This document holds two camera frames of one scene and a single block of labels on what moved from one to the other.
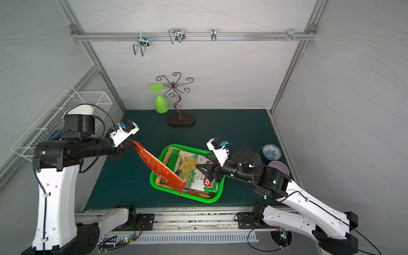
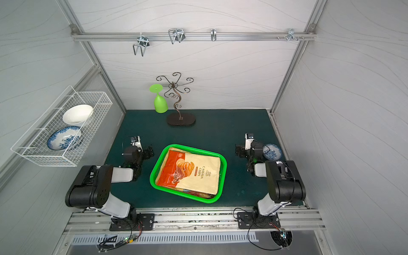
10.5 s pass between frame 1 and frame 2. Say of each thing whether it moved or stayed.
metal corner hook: stayed
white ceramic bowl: stayed
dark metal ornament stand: stayed
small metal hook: stayed
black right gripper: moved
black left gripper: moved
